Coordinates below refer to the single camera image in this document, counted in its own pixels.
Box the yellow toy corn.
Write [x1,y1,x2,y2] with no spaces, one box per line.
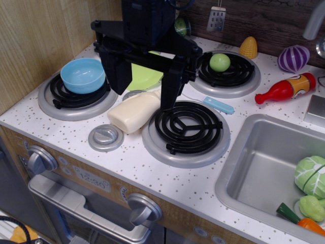
[239,36,258,59]

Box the oven silver knob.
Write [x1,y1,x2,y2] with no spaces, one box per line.
[27,145,58,174]
[127,193,163,226]

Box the silver faucet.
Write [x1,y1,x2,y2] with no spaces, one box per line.
[303,1,324,40]

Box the black cable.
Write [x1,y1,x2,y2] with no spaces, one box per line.
[0,215,33,244]

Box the orange toy carrot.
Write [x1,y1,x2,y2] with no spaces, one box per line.
[276,203,324,236]

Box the front right black burner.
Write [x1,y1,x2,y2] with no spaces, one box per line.
[142,101,231,168]

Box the green toy pear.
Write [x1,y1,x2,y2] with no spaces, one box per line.
[209,53,231,72]

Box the stovetop silver knob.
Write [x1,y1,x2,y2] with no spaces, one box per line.
[122,90,146,101]
[88,124,124,152]

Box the purple striped toy onion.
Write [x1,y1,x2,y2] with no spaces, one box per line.
[277,45,310,73]

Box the front left black burner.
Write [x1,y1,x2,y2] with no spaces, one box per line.
[38,73,118,121]

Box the blue handled toy knife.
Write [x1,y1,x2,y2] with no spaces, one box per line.
[182,92,235,114]

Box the small green toy vegetable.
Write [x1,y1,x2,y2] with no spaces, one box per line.
[299,195,324,222]

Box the front stovetop silver knob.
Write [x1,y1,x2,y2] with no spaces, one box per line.
[88,124,124,152]

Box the black burner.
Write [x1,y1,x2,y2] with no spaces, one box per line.
[188,51,261,99]
[142,101,231,168]
[38,73,118,121]

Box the left oven silver knob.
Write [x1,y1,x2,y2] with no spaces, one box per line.
[27,145,58,174]

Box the cream plastic bottle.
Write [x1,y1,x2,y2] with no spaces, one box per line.
[107,89,161,134]

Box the back right black burner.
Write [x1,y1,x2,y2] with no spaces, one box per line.
[188,51,261,99]

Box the silver faucet base block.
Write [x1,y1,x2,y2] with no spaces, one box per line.
[304,95,325,127]

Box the green toy cabbage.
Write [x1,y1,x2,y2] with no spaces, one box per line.
[294,156,324,199]

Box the middle stovetop silver knob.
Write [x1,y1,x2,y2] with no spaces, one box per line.
[122,90,146,101]

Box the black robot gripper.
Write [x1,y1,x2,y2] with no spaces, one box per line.
[91,1,202,111]

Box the silver oven door handle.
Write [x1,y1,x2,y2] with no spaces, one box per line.
[28,175,151,243]

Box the silver slotted spatula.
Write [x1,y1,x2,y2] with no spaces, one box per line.
[207,0,226,32]

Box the yellow object on floor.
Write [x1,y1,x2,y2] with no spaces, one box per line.
[10,226,39,243]

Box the red ketchup bottle toy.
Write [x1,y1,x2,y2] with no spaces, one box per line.
[254,73,316,104]

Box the green toy can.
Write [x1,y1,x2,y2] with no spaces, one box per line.
[174,17,191,37]

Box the light blue plastic bowl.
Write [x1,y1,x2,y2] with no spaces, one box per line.
[60,58,106,94]

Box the right oven silver knob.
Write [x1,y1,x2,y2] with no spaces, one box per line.
[127,193,163,226]

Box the silver sink basin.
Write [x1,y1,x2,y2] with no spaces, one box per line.
[215,114,324,243]

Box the light green plastic plate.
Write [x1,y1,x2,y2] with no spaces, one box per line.
[126,63,163,91]

